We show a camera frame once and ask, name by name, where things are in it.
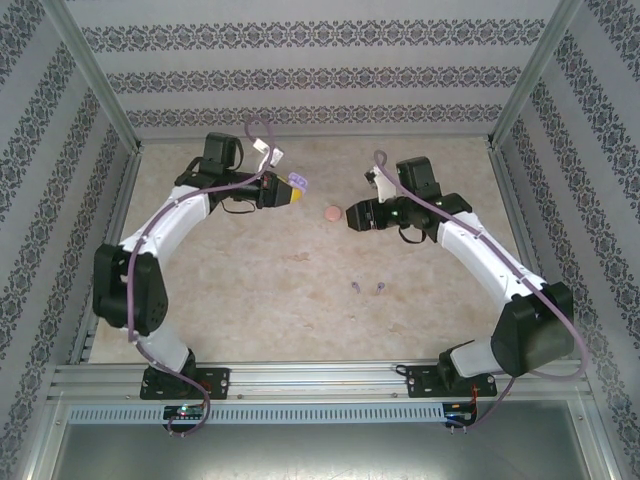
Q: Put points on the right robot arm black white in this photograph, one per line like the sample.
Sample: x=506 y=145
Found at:
x=530 y=330

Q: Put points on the aluminium right frame post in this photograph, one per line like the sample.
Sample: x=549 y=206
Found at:
x=535 y=75

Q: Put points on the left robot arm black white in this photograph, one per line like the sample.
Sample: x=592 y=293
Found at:
x=130 y=290

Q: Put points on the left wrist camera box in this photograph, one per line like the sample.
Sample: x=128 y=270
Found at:
x=276 y=157

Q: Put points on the aluminium left side rail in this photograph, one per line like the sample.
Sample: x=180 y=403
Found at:
x=125 y=195

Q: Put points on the aluminium mounting rail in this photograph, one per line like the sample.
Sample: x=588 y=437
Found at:
x=320 y=380

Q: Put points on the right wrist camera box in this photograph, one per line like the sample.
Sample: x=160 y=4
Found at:
x=385 y=187

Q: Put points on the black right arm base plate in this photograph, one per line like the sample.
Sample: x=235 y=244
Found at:
x=420 y=382

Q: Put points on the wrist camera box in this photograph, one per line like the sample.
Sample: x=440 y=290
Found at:
x=385 y=187
x=276 y=157

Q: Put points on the aluminium left frame post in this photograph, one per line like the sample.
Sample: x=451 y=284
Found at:
x=90 y=70

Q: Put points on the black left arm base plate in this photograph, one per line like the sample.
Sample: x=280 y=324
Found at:
x=215 y=382

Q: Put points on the left control circuit board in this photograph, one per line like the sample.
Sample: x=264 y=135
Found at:
x=182 y=411

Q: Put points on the pink earbud charging case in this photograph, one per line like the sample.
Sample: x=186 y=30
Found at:
x=331 y=213

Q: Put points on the control circuit board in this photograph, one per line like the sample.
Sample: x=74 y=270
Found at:
x=182 y=411
x=460 y=415

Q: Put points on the right control circuit board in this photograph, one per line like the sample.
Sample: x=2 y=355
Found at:
x=460 y=415

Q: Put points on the aluminium frame post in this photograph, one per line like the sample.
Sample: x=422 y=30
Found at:
x=535 y=75
x=90 y=70

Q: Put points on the aluminium right side rail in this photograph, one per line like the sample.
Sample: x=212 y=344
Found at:
x=507 y=195

